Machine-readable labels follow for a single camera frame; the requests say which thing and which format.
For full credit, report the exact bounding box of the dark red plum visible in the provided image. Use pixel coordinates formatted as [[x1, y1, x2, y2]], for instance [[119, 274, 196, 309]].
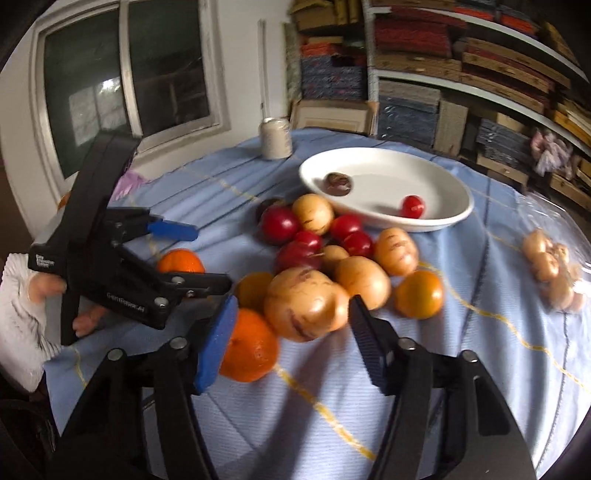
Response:
[[276, 241, 324, 274], [260, 206, 302, 245]]

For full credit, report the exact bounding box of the stack of tan woven boxes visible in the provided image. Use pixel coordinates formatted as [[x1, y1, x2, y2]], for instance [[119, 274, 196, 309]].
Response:
[[455, 0, 591, 208]]

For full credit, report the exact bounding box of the green marbled board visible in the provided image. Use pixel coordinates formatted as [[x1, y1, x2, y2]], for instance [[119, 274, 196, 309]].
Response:
[[284, 23, 303, 100]]

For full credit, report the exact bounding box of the yellow orange citrus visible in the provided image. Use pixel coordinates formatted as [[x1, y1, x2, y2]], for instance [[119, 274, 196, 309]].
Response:
[[394, 270, 445, 320]]

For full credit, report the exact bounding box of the white leaning strip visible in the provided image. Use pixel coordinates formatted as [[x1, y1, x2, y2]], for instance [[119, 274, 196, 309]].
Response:
[[259, 18, 271, 121]]

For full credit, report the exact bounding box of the pink cloth bundle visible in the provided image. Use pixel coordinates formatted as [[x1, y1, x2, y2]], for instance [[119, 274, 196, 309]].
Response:
[[530, 127, 575, 176]]

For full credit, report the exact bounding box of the orange mandarin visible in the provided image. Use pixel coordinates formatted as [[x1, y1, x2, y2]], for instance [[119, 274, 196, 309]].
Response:
[[157, 249, 205, 275], [219, 308, 280, 384]]

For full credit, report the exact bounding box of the bruised yellow apple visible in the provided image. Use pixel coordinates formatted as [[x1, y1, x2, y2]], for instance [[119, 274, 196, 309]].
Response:
[[333, 256, 392, 311]]

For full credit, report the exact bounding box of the beige picture frame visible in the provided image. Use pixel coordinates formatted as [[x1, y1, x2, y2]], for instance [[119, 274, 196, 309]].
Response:
[[290, 98, 379, 136]]

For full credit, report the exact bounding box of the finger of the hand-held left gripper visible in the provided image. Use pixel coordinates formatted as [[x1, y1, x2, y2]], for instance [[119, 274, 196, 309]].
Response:
[[106, 207, 199, 247], [154, 271, 233, 308]]

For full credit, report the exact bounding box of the stack of olive woven boxes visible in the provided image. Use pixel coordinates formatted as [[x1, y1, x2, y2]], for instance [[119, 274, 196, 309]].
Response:
[[291, 0, 368, 32]]

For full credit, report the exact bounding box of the white metal shelf rack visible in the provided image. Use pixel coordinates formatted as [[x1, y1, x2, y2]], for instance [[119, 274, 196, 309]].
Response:
[[360, 0, 591, 160]]

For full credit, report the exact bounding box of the yellow tomato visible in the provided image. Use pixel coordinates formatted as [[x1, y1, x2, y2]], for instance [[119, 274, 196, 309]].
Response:
[[235, 272, 277, 315]]

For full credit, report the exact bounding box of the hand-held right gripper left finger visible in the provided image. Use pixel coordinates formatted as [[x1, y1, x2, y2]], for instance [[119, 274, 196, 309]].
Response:
[[55, 294, 239, 480]]

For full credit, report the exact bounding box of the pale orange persimmon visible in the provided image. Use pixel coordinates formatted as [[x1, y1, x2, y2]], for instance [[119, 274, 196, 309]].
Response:
[[373, 227, 420, 278]]

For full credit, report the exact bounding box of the stack of red patterned boxes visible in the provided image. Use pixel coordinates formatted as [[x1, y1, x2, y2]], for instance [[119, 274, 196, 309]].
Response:
[[373, 7, 455, 58]]

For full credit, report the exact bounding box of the white framed window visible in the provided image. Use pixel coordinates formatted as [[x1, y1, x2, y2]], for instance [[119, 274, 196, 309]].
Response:
[[30, 0, 232, 185]]

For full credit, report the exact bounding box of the stack of dark blue boxes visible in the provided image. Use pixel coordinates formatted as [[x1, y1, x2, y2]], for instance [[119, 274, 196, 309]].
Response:
[[475, 117, 527, 160]]

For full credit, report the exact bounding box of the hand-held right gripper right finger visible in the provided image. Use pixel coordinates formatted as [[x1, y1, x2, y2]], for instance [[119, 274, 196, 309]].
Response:
[[348, 295, 541, 480]]

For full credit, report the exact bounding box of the white drink can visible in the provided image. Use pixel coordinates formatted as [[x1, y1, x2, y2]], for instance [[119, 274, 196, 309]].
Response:
[[259, 117, 293, 160]]

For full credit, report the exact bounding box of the blue striped tablecloth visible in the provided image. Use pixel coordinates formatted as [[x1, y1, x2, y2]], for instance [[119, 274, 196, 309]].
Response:
[[44, 127, 591, 480]]

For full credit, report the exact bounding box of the clear plastic box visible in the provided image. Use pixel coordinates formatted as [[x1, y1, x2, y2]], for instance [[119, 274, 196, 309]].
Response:
[[512, 189, 591, 315]]

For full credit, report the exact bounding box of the bunch of tan longans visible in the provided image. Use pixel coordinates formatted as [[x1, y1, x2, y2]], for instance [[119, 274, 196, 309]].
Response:
[[523, 229, 587, 312]]

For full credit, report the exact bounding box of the purple plastic bag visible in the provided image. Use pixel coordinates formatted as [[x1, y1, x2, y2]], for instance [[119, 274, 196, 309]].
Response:
[[111, 168, 148, 199]]

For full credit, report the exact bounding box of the yellow pepino melon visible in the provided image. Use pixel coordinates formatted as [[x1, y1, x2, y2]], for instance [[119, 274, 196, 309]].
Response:
[[264, 267, 351, 343], [292, 194, 334, 236]]

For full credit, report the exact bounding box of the stack of grey blue boxes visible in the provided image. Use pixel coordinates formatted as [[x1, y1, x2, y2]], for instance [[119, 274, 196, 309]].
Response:
[[378, 80, 441, 145]]

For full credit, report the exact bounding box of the stack of orange blue boxes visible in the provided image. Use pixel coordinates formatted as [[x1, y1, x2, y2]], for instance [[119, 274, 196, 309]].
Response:
[[299, 39, 369, 101]]

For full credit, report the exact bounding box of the upright grey wooden box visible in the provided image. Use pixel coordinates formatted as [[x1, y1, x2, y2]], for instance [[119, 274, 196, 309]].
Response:
[[434, 99, 468, 151]]

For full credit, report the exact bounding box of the person's left hand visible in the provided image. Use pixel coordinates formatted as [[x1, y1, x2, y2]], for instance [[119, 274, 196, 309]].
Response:
[[30, 275, 112, 337]]

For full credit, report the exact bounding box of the white oval plate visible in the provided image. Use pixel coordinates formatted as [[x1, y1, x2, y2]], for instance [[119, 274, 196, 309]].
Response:
[[298, 148, 475, 233]]

